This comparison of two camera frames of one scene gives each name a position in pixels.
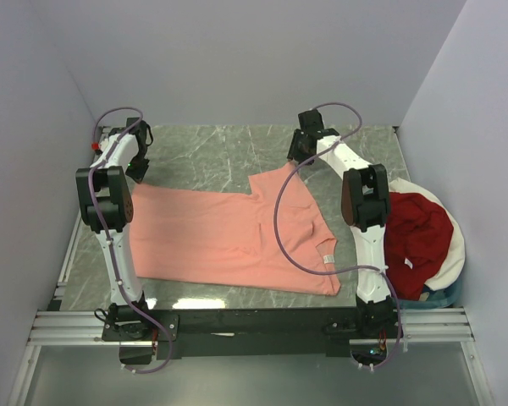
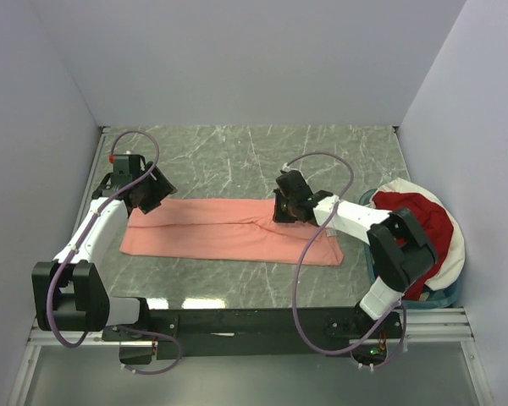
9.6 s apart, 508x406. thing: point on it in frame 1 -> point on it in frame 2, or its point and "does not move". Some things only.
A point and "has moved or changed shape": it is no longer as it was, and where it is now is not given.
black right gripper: x=293 y=153 -> x=278 y=216
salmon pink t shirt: x=230 y=239 has moved or changed shape
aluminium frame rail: x=403 y=326 does not move
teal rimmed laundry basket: x=435 y=299 does not move
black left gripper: x=138 y=175 -> x=162 y=188
